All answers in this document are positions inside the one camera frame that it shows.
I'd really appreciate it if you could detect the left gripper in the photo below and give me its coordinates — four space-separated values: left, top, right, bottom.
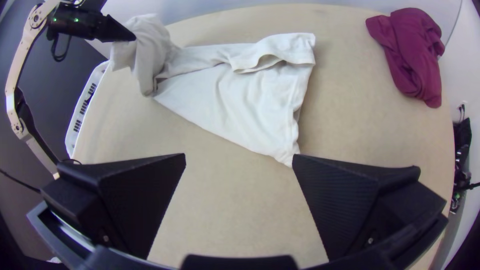
74 9 137 43

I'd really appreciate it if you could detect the white t-shirt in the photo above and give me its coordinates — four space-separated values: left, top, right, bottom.
108 13 317 169

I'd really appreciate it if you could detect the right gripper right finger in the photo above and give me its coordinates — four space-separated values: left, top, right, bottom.
291 153 449 262

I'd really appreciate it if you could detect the dark red garment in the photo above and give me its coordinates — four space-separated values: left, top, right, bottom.
365 7 446 109

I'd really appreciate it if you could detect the black cable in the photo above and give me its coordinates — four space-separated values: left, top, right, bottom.
49 30 73 63
0 167 43 195

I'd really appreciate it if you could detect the white laundry basket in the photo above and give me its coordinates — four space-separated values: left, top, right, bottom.
64 59 112 159

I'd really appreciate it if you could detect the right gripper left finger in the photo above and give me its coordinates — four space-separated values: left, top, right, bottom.
40 152 187 260

